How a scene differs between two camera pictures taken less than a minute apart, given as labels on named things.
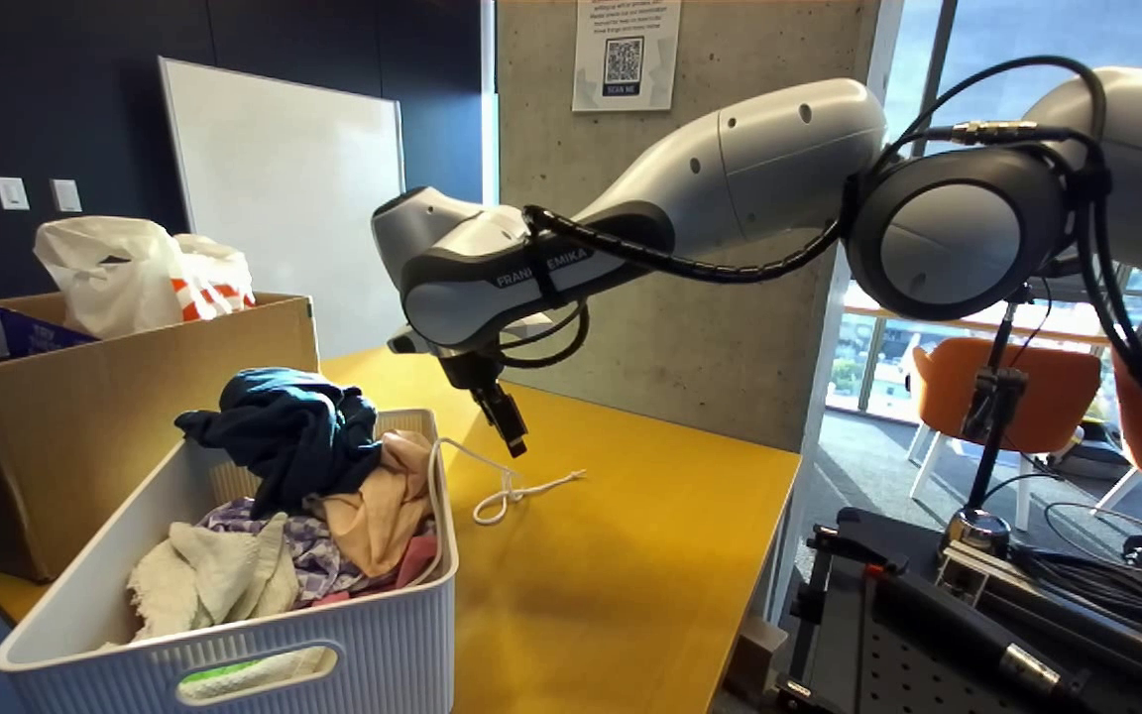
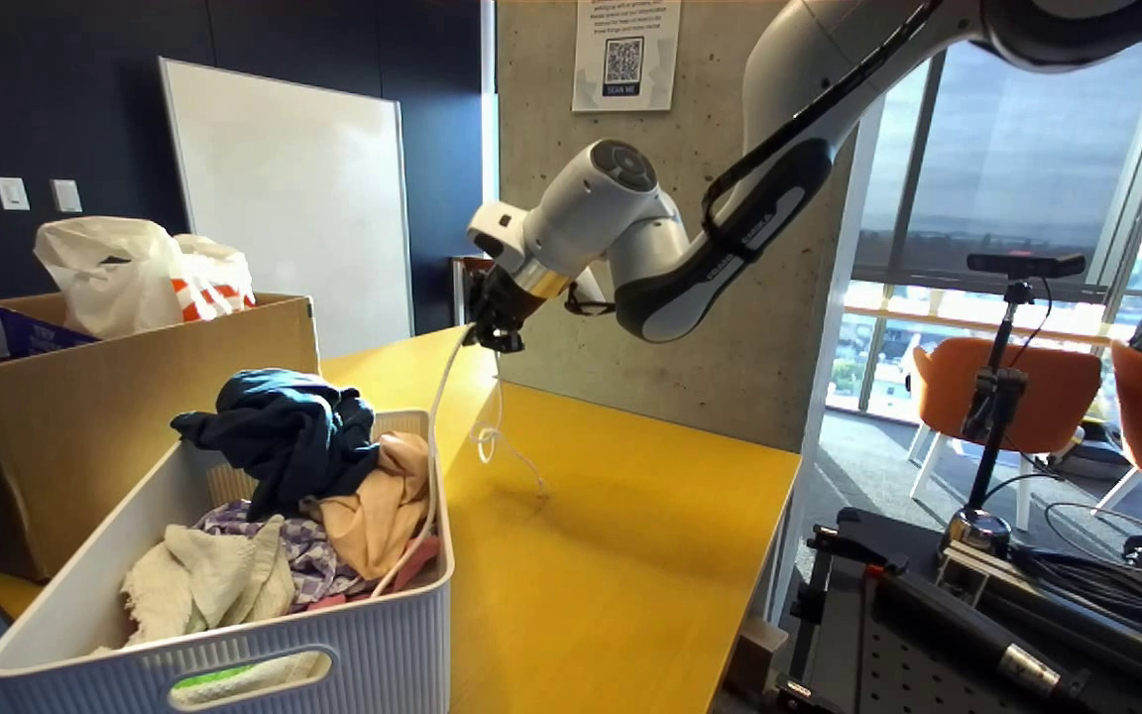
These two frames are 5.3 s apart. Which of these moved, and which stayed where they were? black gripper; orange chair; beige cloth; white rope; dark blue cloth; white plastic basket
Moved: white rope; black gripper
Stayed: orange chair; white plastic basket; beige cloth; dark blue cloth
